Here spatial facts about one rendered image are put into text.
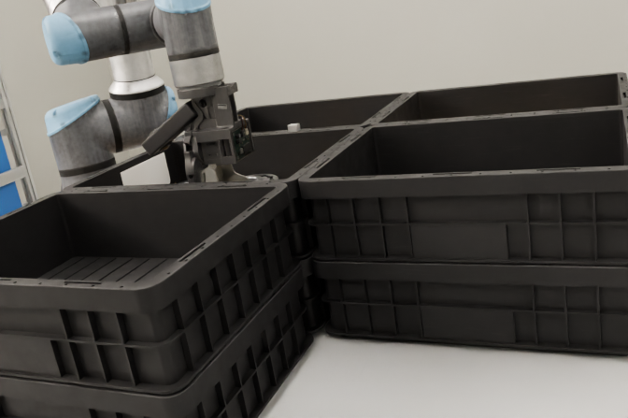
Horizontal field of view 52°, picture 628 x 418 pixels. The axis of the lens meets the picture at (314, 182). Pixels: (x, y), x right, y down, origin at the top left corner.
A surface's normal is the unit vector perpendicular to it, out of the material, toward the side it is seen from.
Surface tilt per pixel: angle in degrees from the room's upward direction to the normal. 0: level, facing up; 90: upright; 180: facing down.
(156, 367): 90
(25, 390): 90
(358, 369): 0
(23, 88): 90
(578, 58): 90
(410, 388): 0
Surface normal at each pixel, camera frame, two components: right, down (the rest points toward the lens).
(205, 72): 0.47, 0.18
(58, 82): 0.92, -0.04
